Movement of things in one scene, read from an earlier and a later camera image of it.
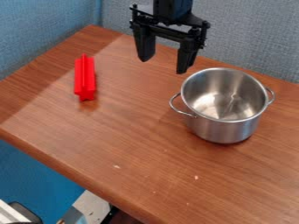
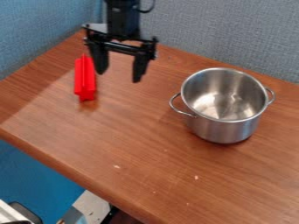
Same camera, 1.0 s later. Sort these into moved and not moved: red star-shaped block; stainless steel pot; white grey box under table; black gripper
Moved: black gripper
Not moved: stainless steel pot; white grey box under table; red star-shaped block
